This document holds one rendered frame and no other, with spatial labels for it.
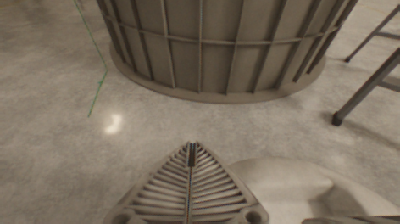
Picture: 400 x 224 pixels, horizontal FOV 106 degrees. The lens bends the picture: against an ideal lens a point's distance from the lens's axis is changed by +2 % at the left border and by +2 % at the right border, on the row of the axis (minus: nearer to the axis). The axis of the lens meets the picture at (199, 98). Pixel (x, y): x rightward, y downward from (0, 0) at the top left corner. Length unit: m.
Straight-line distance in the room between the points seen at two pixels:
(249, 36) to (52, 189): 1.17
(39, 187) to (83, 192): 0.21
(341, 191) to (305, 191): 0.08
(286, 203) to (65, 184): 0.88
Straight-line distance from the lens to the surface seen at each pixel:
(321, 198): 0.56
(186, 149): 0.17
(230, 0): 0.83
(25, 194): 1.07
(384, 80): 1.20
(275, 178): 0.46
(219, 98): 1.05
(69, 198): 0.94
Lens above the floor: 0.76
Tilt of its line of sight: 45 degrees down
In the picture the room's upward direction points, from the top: 1 degrees clockwise
